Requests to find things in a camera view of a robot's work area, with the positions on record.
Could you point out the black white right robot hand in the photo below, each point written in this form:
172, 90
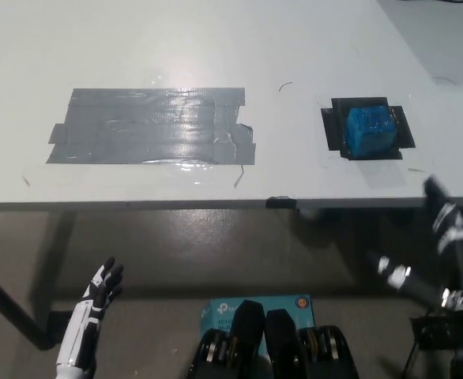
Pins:
458, 252

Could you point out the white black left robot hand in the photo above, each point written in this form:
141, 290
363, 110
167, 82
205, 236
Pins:
84, 316

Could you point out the blue rubik's cube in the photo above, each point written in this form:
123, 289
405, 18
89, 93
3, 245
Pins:
370, 132

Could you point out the black table leg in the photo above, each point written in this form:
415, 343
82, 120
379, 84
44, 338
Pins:
14, 312

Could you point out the teal router cardboard box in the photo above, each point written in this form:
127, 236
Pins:
219, 312

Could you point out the black tape square marking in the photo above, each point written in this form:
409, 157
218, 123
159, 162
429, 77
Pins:
332, 130

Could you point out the grey duct tape patch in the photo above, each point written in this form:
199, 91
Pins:
148, 126

